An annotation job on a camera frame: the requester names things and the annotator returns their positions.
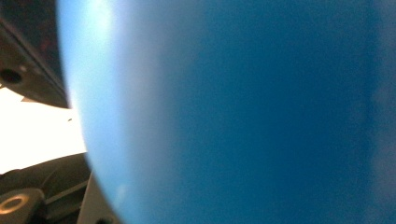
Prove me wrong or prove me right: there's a pale blue table mat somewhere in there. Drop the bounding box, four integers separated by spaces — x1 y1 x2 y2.
0 86 88 175

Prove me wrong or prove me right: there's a blue bottle with white cap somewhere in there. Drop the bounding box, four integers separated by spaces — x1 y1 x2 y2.
55 0 396 224

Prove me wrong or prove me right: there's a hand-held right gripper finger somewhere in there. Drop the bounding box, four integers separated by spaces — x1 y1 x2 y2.
0 0 70 110

